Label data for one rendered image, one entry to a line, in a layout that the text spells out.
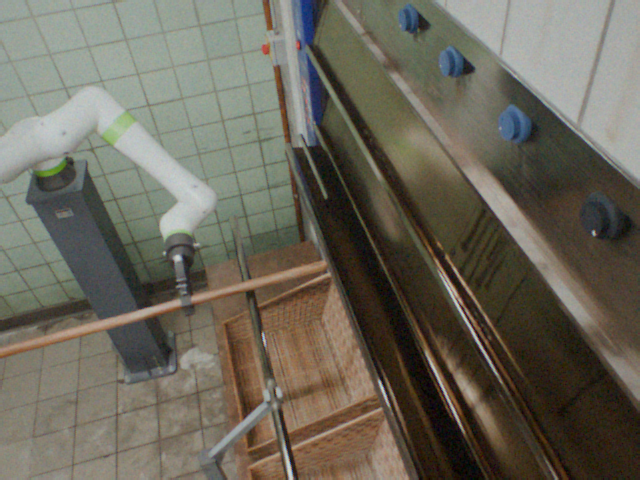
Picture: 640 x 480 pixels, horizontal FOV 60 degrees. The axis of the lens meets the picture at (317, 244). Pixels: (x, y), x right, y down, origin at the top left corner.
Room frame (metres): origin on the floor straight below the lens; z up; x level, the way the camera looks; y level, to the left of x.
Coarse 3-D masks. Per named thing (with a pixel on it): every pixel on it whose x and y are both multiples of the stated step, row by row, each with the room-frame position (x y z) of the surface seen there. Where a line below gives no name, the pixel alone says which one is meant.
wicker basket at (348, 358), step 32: (320, 288) 1.43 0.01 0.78; (224, 320) 1.37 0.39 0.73; (288, 320) 1.41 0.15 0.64; (320, 320) 1.42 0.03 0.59; (256, 352) 1.31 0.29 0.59; (288, 352) 1.29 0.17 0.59; (352, 352) 1.15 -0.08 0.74; (256, 384) 1.16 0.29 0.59; (288, 384) 1.15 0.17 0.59; (320, 384) 1.13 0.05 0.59; (352, 384) 1.08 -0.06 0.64; (288, 416) 1.02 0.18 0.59; (320, 416) 1.00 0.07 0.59; (352, 416) 0.90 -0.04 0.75; (256, 448) 0.84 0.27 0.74
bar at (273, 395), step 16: (240, 240) 1.34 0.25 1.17; (240, 256) 1.26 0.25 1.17; (240, 272) 1.20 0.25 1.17; (256, 304) 1.06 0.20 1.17; (256, 320) 1.00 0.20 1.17; (256, 336) 0.95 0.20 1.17; (272, 368) 0.84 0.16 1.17; (272, 384) 0.79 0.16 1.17; (272, 400) 0.74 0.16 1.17; (256, 416) 0.74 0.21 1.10; (272, 416) 0.70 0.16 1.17; (240, 432) 0.73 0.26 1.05; (224, 448) 0.72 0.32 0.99; (288, 448) 0.61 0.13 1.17; (208, 464) 0.71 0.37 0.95; (288, 464) 0.57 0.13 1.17
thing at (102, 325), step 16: (288, 272) 1.14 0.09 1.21; (304, 272) 1.14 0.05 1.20; (224, 288) 1.11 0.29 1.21; (240, 288) 1.10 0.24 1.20; (256, 288) 1.11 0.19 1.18; (160, 304) 1.08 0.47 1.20; (176, 304) 1.07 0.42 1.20; (192, 304) 1.07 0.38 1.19; (112, 320) 1.04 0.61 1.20; (128, 320) 1.04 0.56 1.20; (48, 336) 1.01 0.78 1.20; (64, 336) 1.01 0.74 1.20; (80, 336) 1.01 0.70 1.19; (0, 352) 0.98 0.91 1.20; (16, 352) 0.98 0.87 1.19
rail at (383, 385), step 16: (288, 144) 1.47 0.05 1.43; (304, 176) 1.30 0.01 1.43; (304, 192) 1.23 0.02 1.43; (320, 224) 1.08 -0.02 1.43; (336, 256) 0.96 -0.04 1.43; (336, 272) 0.91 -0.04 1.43; (352, 304) 0.80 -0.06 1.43; (368, 336) 0.71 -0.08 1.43; (368, 352) 0.67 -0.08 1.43; (384, 384) 0.59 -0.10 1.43; (384, 400) 0.56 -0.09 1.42; (400, 416) 0.52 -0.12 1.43; (400, 432) 0.49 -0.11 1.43; (416, 464) 0.42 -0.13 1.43
